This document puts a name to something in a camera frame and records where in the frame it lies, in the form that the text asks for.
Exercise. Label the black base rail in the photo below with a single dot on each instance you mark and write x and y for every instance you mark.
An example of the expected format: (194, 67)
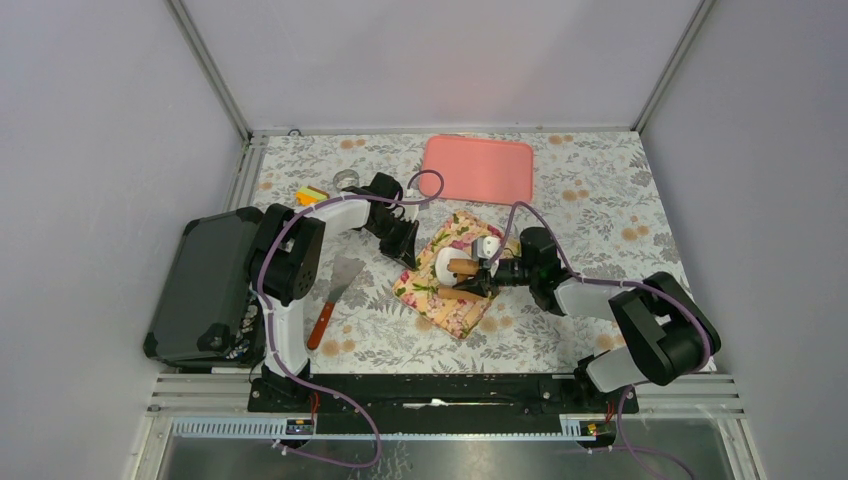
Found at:
(440, 404)

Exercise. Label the orange green toy block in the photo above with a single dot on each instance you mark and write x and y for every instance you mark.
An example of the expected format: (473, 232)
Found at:
(308, 195)

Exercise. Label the wooden double-ended roller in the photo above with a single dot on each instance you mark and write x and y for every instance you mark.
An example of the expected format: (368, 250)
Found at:
(451, 293)

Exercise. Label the floral cutting board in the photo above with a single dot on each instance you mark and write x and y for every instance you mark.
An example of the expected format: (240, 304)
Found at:
(428, 288)

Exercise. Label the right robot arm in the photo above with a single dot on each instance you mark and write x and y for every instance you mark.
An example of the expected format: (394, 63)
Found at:
(666, 335)

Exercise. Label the pink plastic tray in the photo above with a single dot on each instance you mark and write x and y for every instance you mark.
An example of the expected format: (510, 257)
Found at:
(477, 170)

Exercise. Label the black case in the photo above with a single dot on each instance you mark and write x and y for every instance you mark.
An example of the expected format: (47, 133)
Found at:
(198, 321)

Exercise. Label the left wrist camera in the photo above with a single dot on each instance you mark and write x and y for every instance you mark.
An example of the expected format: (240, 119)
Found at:
(415, 204)

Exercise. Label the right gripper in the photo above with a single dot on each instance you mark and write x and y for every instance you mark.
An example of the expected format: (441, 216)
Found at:
(478, 286)

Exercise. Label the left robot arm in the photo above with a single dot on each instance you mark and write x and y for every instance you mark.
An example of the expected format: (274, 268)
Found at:
(285, 257)

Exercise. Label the white dough ball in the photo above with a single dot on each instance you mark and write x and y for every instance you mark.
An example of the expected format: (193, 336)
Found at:
(443, 257)

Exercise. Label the metal scraper red handle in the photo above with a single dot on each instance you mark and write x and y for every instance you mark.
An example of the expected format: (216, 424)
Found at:
(344, 272)

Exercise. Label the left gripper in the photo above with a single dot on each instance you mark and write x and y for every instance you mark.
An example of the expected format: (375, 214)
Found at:
(402, 250)

